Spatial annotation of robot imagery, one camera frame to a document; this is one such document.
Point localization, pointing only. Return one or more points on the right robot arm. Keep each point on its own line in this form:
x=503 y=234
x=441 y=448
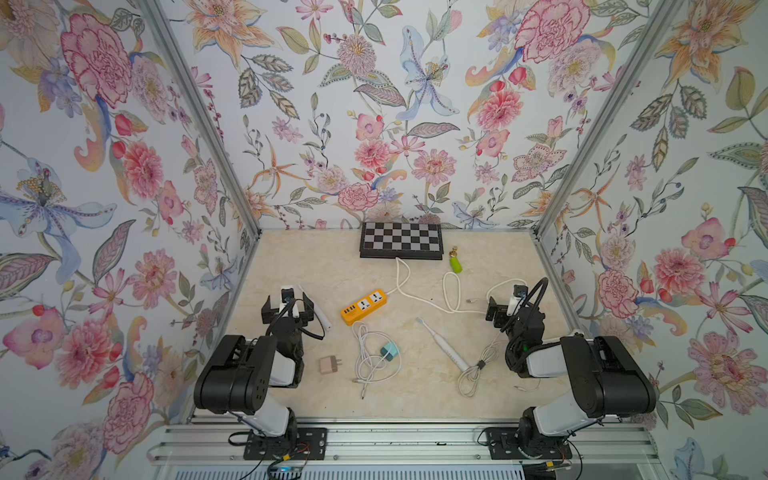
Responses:
x=604 y=379

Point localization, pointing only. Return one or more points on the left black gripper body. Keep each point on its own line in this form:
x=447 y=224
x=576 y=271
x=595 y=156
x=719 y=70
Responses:
x=301 y=320

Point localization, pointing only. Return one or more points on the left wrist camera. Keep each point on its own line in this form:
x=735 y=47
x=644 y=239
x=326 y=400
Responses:
x=287 y=295

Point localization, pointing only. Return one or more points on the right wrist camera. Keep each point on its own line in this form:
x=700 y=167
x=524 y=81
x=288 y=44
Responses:
x=519 y=294

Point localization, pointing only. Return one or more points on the black white chessboard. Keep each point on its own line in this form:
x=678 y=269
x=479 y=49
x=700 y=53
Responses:
x=407 y=241

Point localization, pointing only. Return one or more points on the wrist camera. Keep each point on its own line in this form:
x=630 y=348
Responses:
x=287 y=295
x=519 y=294

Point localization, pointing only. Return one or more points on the orange power strip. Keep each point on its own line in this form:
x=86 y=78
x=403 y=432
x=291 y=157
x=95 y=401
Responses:
x=362 y=308

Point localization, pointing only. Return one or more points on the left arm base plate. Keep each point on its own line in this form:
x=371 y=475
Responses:
x=300 y=444

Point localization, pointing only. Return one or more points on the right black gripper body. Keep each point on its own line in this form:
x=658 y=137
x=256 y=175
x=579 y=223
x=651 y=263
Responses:
x=502 y=320

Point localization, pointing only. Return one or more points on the white electric toothbrush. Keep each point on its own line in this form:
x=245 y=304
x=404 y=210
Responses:
x=323 y=319
x=450 y=352

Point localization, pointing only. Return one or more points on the green plastic cap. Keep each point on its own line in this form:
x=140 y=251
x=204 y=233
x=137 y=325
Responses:
x=455 y=264

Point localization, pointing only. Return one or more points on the aluminium mounting rail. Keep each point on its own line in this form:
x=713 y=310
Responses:
x=210 y=440

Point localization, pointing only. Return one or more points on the pink wall charger adapter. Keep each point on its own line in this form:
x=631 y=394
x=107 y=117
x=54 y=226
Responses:
x=329 y=364

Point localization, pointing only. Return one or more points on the teal USB charger plug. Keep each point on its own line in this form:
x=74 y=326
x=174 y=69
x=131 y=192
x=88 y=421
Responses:
x=389 y=351

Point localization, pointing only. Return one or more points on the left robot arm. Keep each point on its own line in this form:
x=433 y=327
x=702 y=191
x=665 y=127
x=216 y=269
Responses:
x=237 y=378

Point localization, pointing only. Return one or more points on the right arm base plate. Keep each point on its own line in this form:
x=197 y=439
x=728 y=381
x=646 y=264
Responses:
x=514 y=444

